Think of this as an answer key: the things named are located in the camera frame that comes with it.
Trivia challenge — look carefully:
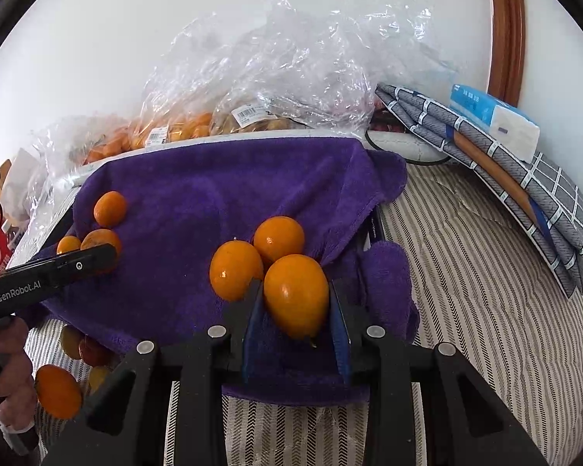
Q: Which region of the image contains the clear bag of oranges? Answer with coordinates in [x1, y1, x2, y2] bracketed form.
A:
[80, 109, 215, 164]

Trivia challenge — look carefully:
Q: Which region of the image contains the striped bed sheet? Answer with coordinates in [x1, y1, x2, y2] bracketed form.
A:
[24, 158, 583, 466]

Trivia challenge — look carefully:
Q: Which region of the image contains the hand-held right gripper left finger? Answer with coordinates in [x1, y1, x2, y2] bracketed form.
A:
[44, 279, 265, 466]

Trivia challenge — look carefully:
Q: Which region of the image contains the blue and white tissue pack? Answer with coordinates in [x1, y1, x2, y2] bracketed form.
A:
[449, 82, 541, 164]

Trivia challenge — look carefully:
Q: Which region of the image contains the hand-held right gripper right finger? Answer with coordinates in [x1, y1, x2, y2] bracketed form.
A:
[328, 276, 550, 466]

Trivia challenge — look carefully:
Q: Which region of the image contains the brown wooden door frame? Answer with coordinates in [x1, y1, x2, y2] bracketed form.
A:
[483, 0, 526, 108]

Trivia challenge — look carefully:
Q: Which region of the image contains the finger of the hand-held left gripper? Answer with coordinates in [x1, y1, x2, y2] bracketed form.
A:
[51, 244, 118, 288]

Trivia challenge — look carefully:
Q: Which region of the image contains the small round orange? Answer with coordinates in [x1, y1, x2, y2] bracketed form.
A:
[56, 235, 82, 256]
[94, 191, 127, 228]
[80, 228, 122, 273]

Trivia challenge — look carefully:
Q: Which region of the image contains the large round orange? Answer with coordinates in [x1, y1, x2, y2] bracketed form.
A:
[253, 216, 306, 268]
[209, 240, 264, 302]

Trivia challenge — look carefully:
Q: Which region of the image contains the large crumpled clear plastic bag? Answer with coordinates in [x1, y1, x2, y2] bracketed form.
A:
[141, 0, 462, 137]

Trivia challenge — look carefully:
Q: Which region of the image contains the clear bag of brown nuts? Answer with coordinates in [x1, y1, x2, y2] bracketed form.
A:
[211, 91, 375, 137]

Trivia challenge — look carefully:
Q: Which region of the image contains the pile of oranges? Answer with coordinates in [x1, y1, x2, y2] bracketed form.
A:
[35, 325, 115, 421]

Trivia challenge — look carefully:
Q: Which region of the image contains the folded grey checked cloth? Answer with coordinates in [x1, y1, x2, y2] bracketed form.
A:
[373, 82, 583, 298]

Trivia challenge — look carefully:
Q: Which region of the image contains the black cable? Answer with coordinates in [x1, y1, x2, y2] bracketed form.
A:
[364, 129, 452, 166]

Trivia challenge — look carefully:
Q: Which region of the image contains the small crumpled clear plastic bag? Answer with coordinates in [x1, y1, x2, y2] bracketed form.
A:
[26, 116, 103, 253]

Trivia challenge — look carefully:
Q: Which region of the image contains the purple towel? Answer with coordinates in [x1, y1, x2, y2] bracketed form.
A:
[17, 137, 421, 406]

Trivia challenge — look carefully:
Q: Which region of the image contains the person's left hand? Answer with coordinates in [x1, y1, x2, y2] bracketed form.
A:
[0, 318, 38, 429]

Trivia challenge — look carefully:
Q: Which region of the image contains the large oval orange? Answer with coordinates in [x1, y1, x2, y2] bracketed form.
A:
[264, 254, 330, 341]

